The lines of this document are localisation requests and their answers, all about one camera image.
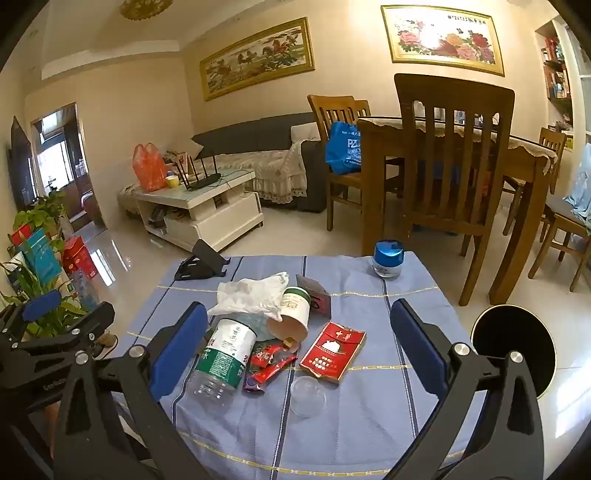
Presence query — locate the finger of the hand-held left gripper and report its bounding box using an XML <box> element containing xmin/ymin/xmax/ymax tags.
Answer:
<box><xmin>0</xmin><ymin>290</ymin><xmax>63</xmax><ymax>342</ymax></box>
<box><xmin>9</xmin><ymin>301</ymin><xmax>116</xmax><ymax>365</ymax></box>

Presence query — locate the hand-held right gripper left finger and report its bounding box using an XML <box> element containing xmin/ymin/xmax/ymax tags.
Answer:
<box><xmin>48</xmin><ymin>301</ymin><xmax>211</xmax><ymax>480</ymax></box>

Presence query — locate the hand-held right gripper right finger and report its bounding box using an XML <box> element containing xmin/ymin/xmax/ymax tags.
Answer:
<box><xmin>383</xmin><ymin>298</ymin><xmax>546</xmax><ymax>480</ymax></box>

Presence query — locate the green label plastic bottle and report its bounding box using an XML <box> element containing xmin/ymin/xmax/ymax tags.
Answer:
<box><xmin>190</xmin><ymin>318</ymin><xmax>257</xmax><ymax>414</ymax></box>

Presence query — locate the white plastic bag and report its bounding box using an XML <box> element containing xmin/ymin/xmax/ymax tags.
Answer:
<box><xmin>208</xmin><ymin>271</ymin><xmax>291</xmax><ymax>322</ymax></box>

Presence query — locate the black gold-rimmed trash bin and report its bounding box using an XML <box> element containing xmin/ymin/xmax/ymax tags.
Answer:
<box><xmin>470</xmin><ymin>305</ymin><xmax>557</xmax><ymax>400</ymax></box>

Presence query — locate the white paper cup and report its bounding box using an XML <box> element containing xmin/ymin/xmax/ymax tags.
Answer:
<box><xmin>265</xmin><ymin>286</ymin><xmax>310</xmax><ymax>344</ymax></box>

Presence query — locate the green potted plant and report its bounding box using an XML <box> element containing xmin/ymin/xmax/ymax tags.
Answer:
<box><xmin>16</xmin><ymin>189</ymin><xmax>68</xmax><ymax>241</ymax></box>
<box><xmin>0</xmin><ymin>261</ymin><xmax>88</xmax><ymax>337</ymax></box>

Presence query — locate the blue gift box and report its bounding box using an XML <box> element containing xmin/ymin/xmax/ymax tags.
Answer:
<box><xmin>21</xmin><ymin>228</ymin><xmax>61</xmax><ymax>287</ymax></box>

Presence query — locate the red gift box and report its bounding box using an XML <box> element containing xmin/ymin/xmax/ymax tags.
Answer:
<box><xmin>62</xmin><ymin>236</ymin><xmax>99</xmax><ymax>280</ymax></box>

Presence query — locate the blue striped tablecloth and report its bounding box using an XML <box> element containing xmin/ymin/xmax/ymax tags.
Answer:
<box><xmin>108</xmin><ymin>253</ymin><xmax>490</xmax><ymax>480</ymax></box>

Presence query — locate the red snack wrapper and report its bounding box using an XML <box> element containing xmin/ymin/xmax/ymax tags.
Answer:
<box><xmin>243</xmin><ymin>344</ymin><xmax>298</xmax><ymax>393</ymax></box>

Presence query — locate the red cigarette pack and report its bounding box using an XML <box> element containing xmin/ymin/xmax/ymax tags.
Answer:
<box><xmin>299</xmin><ymin>322</ymin><xmax>367</xmax><ymax>385</ymax></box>

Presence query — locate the black phone stand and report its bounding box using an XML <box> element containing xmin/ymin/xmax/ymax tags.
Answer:
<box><xmin>174</xmin><ymin>239</ymin><xmax>230</xmax><ymax>281</ymax></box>

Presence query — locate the blue lid glass jar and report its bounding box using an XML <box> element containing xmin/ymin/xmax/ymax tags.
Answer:
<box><xmin>372</xmin><ymin>240</ymin><xmax>406</xmax><ymax>279</ymax></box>

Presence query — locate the dark red paper packet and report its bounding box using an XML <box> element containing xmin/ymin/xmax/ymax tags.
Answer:
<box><xmin>295</xmin><ymin>274</ymin><xmax>333</xmax><ymax>319</ymax></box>

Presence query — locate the clear plastic lid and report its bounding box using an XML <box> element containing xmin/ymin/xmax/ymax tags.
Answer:
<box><xmin>290</xmin><ymin>375</ymin><xmax>328</xmax><ymax>418</ymax></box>

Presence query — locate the white coffee table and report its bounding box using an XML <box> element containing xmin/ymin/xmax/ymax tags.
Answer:
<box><xmin>117</xmin><ymin>168</ymin><xmax>265</xmax><ymax>252</ymax></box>

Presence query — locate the black television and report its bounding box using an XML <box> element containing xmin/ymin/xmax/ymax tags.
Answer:
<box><xmin>7</xmin><ymin>115</ymin><xmax>38</xmax><ymax>213</ymax></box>

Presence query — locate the orange plastic bag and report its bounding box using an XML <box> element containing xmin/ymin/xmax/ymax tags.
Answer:
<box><xmin>133</xmin><ymin>143</ymin><xmax>169</xmax><ymax>192</ymax></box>

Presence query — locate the black wifi router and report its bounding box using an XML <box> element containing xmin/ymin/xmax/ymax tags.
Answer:
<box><xmin>174</xmin><ymin>154</ymin><xmax>222</xmax><ymax>191</ymax></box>

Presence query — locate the tall-backed wooden chair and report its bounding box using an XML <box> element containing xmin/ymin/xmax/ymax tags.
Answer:
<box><xmin>393</xmin><ymin>73</ymin><xmax>515</xmax><ymax>308</ymax></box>

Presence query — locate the wooden chair with cushion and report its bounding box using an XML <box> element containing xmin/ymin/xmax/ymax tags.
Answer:
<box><xmin>527</xmin><ymin>194</ymin><xmax>591</xmax><ymax>292</ymax></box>

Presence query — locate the floral lace sofa cover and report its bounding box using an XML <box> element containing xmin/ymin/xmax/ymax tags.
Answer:
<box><xmin>210</xmin><ymin>138</ymin><xmax>308</xmax><ymax>204</ymax></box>

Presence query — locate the wooden dining table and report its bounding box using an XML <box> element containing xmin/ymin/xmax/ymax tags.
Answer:
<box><xmin>358</xmin><ymin>115</ymin><xmax>557</xmax><ymax>305</ymax></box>

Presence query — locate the blue shopping bag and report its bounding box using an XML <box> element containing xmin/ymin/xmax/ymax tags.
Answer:
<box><xmin>324</xmin><ymin>121</ymin><xmax>363</xmax><ymax>175</ymax></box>

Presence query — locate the beige lace table cover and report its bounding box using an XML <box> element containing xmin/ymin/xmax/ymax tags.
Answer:
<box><xmin>358</xmin><ymin>113</ymin><xmax>558</xmax><ymax>174</ymax></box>

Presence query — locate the dark grey sofa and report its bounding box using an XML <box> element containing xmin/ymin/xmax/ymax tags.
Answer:
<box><xmin>191</xmin><ymin>112</ymin><xmax>331</xmax><ymax>214</ymax></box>

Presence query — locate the light blue cloth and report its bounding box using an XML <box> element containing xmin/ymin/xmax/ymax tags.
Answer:
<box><xmin>563</xmin><ymin>143</ymin><xmax>591</xmax><ymax>220</ymax></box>

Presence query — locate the framed horse painting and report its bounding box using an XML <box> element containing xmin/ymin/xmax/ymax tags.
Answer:
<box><xmin>199</xmin><ymin>17</ymin><xmax>315</xmax><ymax>101</ymax></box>

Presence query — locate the framed flower painting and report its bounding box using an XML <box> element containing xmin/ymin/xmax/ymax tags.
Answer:
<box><xmin>380</xmin><ymin>4</ymin><xmax>505</xmax><ymax>77</ymax></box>

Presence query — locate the gold ceiling lamp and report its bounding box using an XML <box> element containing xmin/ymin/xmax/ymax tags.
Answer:
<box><xmin>119</xmin><ymin>0</ymin><xmax>161</xmax><ymax>21</ymax></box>

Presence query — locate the white wall bookshelf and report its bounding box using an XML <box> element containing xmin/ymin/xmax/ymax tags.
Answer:
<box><xmin>534</xmin><ymin>18</ymin><xmax>591</xmax><ymax>153</ymax></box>

